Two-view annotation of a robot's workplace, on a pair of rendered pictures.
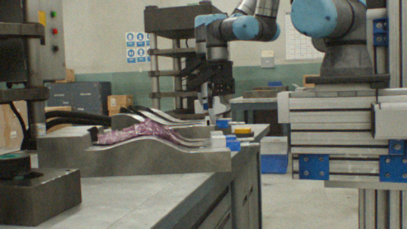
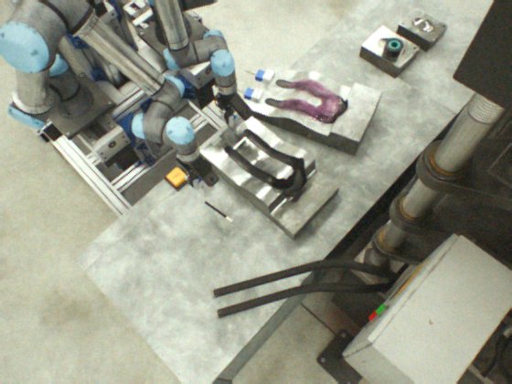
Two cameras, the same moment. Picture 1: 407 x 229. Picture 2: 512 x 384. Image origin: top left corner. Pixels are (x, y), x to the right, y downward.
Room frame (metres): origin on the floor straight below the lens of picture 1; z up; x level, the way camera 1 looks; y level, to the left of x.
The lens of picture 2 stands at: (2.25, 0.57, 2.32)
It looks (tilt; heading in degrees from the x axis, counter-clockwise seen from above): 65 degrees down; 216
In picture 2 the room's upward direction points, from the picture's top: 9 degrees counter-clockwise
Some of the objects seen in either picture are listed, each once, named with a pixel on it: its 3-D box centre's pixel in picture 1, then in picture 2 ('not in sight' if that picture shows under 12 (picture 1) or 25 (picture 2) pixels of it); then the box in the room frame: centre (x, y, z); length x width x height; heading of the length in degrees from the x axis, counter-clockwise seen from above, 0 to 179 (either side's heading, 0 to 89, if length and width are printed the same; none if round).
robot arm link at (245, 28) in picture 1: (242, 28); (211, 48); (1.40, -0.13, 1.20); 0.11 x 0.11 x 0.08; 44
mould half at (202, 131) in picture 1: (158, 128); (268, 170); (1.58, 0.17, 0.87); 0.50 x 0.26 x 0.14; 74
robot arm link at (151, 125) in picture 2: not in sight; (154, 123); (1.77, -0.11, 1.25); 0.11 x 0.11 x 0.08; 10
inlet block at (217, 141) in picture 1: (236, 145); (259, 75); (1.18, -0.08, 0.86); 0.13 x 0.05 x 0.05; 91
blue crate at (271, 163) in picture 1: (260, 160); not in sight; (4.81, -0.62, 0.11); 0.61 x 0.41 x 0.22; 75
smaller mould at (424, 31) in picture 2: not in sight; (421, 29); (0.62, 0.46, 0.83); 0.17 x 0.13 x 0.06; 74
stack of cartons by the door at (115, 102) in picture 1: (130, 116); not in sight; (8.33, 1.45, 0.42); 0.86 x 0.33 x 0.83; 75
